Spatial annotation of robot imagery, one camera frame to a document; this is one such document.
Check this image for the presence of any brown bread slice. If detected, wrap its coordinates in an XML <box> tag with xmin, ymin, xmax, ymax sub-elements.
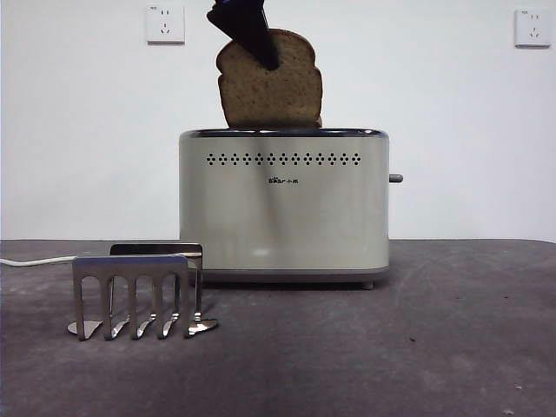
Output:
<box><xmin>215</xmin><ymin>28</ymin><xmax>324</xmax><ymax>130</ymax></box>

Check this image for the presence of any beige stainless steel toaster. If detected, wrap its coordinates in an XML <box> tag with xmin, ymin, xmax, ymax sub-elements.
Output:
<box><xmin>177</xmin><ymin>127</ymin><xmax>392</xmax><ymax>290</ymax></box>

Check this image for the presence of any shiny metal toast rack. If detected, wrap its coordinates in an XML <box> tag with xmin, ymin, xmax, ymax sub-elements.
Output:
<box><xmin>67</xmin><ymin>242</ymin><xmax>220</xmax><ymax>342</ymax></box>

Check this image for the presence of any white wall power outlet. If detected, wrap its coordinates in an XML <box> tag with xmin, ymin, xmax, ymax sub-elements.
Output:
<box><xmin>146</xmin><ymin>4</ymin><xmax>186</xmax><ymax>45</ymax></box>
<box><xmin>514</xmin><ymin>9</ymin><xmax>552</xmax><ymax>50</ymax></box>

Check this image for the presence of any white toaster power cable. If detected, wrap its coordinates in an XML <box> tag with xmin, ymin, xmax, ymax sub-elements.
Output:
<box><xmin>0</xmin><ymin>255</ymin><xmax>76</xmax><ymax>268</ymax></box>

